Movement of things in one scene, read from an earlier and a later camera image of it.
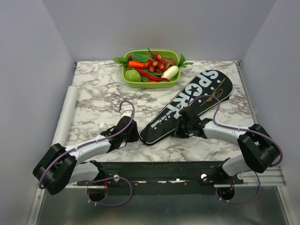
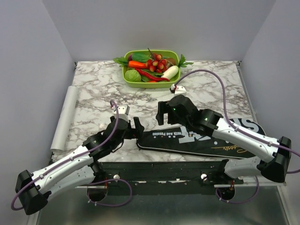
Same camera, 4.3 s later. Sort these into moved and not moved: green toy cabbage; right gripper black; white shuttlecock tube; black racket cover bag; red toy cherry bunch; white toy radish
Moved: right gripper black; black racket cover bag
Not moved: white toy radish; green toy cabbage; white shuttlecock tube; red toy cherry bunch
